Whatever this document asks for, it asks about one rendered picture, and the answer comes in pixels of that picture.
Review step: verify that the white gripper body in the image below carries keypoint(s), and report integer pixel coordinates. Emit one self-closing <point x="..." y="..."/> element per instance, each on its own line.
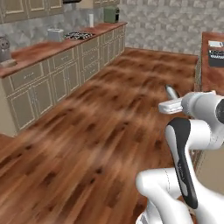
<point x="170" y="106"/>

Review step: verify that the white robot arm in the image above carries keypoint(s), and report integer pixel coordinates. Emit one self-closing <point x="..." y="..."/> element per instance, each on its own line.
<point x="204" y="125"/>

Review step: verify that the wooden-top island cabinet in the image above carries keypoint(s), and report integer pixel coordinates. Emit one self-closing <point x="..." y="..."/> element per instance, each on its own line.
<point x="213" y="78"/>

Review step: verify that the white flat item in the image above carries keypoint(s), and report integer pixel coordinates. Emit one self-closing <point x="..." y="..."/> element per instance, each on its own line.
<point x="215" y="43"/>

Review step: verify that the green coffee machine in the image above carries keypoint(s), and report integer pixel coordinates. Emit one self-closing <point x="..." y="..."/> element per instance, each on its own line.
<point x="111" y="14"/>

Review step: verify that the white paper towel roll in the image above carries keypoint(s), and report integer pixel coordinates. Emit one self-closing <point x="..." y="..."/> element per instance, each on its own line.
<point x="91" y="20"/>

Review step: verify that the black hob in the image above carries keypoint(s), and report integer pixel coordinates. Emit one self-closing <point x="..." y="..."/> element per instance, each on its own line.
<point x="78" y="35"/>

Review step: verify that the beige base cabinet run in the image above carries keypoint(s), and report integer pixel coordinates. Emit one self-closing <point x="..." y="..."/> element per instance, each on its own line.
<point x="58" y="78"/>

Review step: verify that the white toaster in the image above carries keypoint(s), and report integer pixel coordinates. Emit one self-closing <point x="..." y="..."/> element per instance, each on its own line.
<point x="55" y="34"/>

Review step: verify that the dark range hood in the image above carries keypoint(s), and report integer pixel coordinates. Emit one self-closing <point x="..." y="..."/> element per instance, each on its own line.
<point x="71" y="1"/>

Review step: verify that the beige wall cabinet run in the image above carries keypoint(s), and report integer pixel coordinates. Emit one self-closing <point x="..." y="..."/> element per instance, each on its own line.
<point x="26" y="7"/>

